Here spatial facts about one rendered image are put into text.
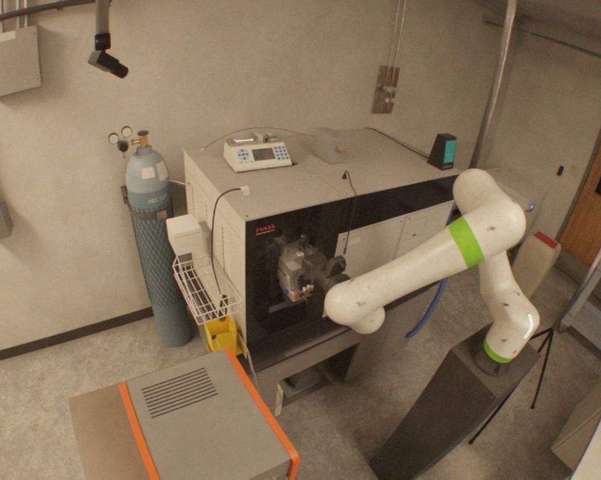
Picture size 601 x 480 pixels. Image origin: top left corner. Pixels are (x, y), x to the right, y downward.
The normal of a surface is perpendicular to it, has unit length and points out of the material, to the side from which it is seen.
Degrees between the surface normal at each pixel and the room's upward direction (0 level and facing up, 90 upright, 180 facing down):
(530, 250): 85
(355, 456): 0
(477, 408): 90
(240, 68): 90
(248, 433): 0
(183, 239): 90
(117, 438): 0
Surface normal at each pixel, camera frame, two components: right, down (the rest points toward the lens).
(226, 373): 0.10, -0.82
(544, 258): -0.83, 0.16
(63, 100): 0.54, 0.52
